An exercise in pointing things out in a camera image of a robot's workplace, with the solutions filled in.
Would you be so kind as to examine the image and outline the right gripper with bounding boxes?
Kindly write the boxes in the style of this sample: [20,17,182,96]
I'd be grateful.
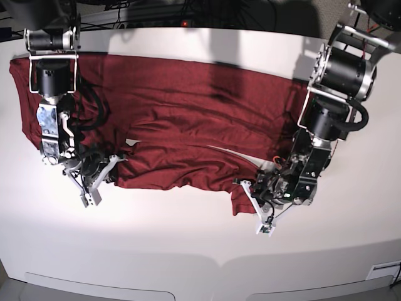
[62,149,116,188]

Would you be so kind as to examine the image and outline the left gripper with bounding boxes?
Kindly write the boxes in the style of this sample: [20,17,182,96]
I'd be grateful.
[252,168,298,207]

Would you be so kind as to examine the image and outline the red long-sleeve T-shirt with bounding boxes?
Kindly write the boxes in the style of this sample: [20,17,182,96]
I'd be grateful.
[8,53,314,217]

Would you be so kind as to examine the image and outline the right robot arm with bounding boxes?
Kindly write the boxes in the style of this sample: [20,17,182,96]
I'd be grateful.
[1,1,119,193]

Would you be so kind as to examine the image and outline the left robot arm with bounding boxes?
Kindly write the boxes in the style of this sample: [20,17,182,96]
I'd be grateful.
[246,1,400,211]

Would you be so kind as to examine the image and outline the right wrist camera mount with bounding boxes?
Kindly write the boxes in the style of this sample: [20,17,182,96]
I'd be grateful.
[63,150,127,208]

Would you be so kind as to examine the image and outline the white label box with cable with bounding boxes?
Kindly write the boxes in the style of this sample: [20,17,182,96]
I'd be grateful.
[365,260,400,284]

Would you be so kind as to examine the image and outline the black power strip red switch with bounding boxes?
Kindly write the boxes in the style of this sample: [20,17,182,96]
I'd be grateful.
[118,19,197,29]

